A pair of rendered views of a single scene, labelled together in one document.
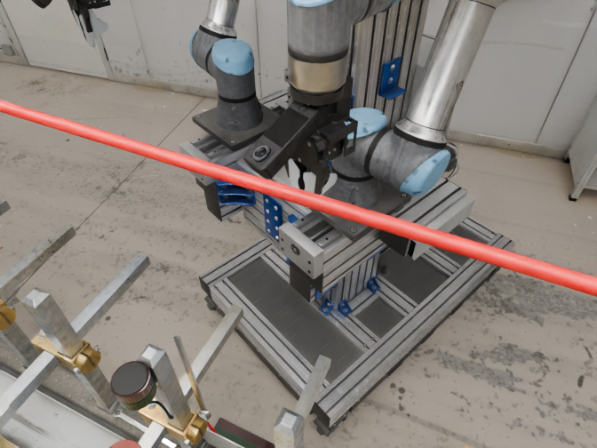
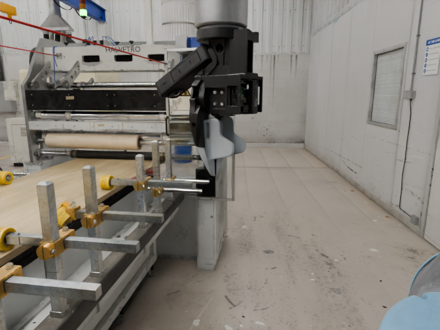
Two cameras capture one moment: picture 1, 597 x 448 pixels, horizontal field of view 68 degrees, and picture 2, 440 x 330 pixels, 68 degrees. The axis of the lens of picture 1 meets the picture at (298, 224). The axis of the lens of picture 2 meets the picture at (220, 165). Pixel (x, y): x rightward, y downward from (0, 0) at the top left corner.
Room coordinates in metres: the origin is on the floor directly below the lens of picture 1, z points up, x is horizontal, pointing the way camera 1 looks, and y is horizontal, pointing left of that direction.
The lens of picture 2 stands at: (1.03, 0.06, 1.43)
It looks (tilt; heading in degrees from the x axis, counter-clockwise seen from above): 12 degrees down; 74
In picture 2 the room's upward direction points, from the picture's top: straight up
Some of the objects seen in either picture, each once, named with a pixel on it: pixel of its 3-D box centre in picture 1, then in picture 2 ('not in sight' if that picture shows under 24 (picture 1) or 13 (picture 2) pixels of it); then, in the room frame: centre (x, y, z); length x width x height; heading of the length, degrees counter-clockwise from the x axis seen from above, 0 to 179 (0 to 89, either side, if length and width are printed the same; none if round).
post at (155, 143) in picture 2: not in sight; (156, 178); (1.20, 2.06, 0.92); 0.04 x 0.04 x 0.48; 65
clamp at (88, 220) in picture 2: not in sight; (95, 216); (0.89, 1.40, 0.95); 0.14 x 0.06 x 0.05; 65
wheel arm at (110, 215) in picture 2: not in sight; (119, 216); (0.98, 1.37, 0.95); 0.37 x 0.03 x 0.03; 155
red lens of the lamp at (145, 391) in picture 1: (131, 381); not in sight; (0.32, 0.26, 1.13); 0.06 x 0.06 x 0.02
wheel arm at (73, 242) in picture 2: not in sight; (67, 241); (0.82, 1.18, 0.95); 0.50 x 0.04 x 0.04; 155
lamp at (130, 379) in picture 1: (147, 406); not in sight; (0.32, 0.26, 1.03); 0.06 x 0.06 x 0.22; 65
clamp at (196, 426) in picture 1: (173, 420); not in sight; (0.37, 0.26, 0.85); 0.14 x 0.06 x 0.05; 65
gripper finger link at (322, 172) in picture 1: (314, 169); not in sight; (0.51, -0.02, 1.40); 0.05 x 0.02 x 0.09; 42
